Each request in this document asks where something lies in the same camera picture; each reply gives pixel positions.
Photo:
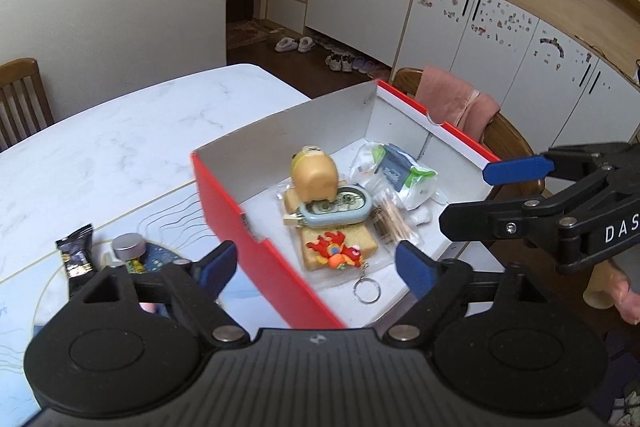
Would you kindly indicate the silver lid jar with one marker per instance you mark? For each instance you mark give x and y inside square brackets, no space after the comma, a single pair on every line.
[127,247]

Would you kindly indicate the person's right hand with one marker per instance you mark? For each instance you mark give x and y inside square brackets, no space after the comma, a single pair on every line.
[630,302]

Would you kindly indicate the pair of purple slippers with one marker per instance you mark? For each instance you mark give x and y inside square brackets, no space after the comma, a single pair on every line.
[367,66]

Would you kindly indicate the round-back wooden chair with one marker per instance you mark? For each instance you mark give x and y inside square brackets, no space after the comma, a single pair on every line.
[505,142]

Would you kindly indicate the brown wooden chair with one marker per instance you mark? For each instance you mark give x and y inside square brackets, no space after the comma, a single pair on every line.
[20,102]

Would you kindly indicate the tan round toy figure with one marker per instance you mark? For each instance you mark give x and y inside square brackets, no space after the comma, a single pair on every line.
[312,177]

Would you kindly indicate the black snack packet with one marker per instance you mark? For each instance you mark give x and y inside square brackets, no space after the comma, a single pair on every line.
[75,252]

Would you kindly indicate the red cardboard box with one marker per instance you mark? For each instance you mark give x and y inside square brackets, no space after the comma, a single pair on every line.
[280,277]

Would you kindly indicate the toast-shaped toy in bag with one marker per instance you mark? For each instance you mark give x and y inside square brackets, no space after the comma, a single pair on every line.
[372,245]

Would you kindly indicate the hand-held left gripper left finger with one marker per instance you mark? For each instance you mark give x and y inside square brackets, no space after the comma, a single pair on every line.
[220,264]

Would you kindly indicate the white plastic wrapper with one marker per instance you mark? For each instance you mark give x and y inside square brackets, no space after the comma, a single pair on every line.
[362,164]

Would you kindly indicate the pair of white sneakers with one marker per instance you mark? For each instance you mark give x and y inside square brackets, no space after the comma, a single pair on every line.
[340,62]

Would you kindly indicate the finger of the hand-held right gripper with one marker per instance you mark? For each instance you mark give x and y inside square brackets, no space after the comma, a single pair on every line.
[475,219]
[515,171]

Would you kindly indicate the small white object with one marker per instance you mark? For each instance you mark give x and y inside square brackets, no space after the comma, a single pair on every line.
[422,214]

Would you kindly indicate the pale blue table mat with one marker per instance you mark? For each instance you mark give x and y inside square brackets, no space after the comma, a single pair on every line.
[170,212]

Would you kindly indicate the white green tissue pack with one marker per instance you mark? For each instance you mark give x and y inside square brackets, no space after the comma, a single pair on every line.
[407,177]

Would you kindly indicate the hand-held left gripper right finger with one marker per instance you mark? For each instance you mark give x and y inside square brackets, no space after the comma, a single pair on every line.
[412,269]

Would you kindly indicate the toothpick pack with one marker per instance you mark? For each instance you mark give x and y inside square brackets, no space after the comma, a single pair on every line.
[390,217]

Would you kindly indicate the white slipper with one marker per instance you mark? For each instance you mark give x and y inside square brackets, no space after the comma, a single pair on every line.
[306,44]
[286,45]

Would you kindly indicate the oval grey-blue tin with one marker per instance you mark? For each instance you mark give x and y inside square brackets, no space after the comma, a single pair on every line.
[335,207]

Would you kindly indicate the patterned door rug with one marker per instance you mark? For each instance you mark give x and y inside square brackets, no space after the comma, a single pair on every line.
[247,34]

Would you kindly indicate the pink towel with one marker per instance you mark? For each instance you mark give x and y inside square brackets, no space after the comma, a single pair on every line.
[455,99]

